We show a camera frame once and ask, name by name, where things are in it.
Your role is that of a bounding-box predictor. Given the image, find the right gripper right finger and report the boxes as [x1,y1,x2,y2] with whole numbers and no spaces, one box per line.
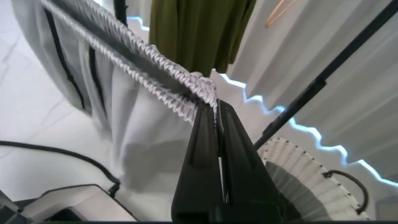
[216,99,282,215]

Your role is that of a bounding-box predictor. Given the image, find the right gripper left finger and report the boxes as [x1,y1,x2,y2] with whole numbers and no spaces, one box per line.
[170,105,225,222]

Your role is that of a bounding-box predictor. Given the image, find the white curtain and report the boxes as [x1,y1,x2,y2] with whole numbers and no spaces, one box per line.
[126,0,398,187]

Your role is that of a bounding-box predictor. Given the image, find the pink clothes hanger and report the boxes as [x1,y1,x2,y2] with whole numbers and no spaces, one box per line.
[264,0,299,28]

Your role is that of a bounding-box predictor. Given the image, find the white laundry basket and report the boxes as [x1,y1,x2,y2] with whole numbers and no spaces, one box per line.
[260,136,371,222]

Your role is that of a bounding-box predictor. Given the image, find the green shirt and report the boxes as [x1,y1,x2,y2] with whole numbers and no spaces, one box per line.
[148,0,257,78]

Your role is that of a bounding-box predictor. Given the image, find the black clothes rack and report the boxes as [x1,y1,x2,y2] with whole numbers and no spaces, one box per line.
[113,0,398,151]

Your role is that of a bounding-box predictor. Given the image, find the pale grey garment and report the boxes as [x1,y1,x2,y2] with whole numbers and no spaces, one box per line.
[11,0,218,222]

